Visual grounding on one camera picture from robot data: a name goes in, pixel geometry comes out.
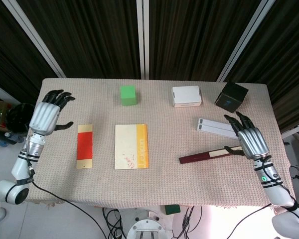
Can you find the dark ribbed partition panel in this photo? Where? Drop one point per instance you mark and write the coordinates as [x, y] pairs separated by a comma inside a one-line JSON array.
[[194, 37], [89, 37], [286, 62], [7, 57]]

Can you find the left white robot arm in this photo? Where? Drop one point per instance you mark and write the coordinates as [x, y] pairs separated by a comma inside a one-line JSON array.
[[21, 169]]

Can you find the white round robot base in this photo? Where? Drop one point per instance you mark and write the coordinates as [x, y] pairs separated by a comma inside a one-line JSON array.
[[145, 226]]

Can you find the red and tan card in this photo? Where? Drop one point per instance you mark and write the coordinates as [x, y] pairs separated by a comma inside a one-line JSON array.
[[84, 147]]

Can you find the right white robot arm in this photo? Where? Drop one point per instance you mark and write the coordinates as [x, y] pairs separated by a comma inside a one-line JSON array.
[[279, 194]]

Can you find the small dark green block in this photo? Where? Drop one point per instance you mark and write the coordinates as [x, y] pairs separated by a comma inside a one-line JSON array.
[[172, 209]]

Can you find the plastic water bottle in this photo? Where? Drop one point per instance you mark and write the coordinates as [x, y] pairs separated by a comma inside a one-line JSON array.
[[13, 138]]

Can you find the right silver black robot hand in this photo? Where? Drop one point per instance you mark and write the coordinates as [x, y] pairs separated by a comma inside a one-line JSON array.
[[251, 142]]

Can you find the white partition frame post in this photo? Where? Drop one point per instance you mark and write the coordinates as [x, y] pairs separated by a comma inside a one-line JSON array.
[[35, 37], [142, 37], [246, 42]]

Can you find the white cardboard box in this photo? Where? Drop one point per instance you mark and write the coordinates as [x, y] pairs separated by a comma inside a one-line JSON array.
[[187, 95]]

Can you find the black cube box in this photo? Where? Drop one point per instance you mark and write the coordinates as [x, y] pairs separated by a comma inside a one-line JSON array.
[[231, 97]]

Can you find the green cube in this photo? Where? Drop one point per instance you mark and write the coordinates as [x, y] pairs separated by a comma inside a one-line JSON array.
[[128, 95]]

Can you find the beige waffle tablecloth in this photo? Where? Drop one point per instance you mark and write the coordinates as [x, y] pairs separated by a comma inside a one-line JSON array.
[[164, 181]]

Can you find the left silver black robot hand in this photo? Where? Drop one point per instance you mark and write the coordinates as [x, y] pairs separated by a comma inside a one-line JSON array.
[[43, 117]]

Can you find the yellow white notebook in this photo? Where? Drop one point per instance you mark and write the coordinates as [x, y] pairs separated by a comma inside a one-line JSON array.
[[129, 147]]

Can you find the white partition foot bar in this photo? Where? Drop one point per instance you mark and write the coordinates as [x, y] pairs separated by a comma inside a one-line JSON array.
[[292, 133]]

